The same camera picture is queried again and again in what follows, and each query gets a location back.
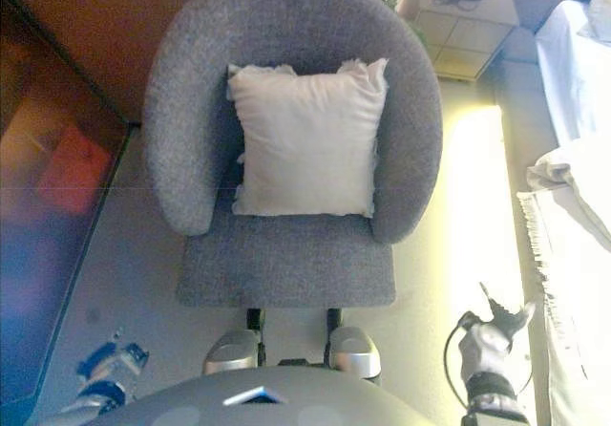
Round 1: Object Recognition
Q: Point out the white fringed cushion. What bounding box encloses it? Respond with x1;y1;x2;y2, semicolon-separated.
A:
226;56;390;220

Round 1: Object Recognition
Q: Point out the grey fabric armchair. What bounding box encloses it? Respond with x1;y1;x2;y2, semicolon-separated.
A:
142;0;445;309

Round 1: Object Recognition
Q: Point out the grey robot torso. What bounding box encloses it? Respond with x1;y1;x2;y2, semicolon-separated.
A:
23;358;470;426

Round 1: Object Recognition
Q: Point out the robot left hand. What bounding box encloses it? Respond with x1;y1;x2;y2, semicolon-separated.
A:
75;342;150;379

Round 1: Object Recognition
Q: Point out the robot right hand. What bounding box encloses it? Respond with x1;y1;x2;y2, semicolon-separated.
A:
457;281;537;380

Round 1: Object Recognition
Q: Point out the beige wooden nightstand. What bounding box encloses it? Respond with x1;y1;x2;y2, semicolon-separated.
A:
398;0;522;82

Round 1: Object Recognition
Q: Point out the glossy dark wooden cabinet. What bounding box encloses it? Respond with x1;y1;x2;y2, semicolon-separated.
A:
0;0;131;401

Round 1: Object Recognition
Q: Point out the white fringed bedspread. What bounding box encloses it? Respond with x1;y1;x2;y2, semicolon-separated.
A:
516;189;611;426

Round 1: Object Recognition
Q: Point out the silver robot leg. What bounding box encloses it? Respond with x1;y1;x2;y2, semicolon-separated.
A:
202;307;266;375
324;308;384;385

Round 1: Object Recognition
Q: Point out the silver robot right leg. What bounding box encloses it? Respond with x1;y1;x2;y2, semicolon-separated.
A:
324;308;384;385

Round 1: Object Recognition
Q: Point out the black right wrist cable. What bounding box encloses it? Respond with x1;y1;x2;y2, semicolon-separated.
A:
443;310;479;409

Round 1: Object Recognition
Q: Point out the white duvet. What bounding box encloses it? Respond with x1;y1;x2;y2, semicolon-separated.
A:
524;134;611;251

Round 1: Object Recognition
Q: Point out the white bed sheet mattress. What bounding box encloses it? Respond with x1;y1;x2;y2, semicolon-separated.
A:
534;0;611;149

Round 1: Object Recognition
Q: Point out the silver robot left leg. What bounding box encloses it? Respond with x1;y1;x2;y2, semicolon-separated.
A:
202;307;266;375

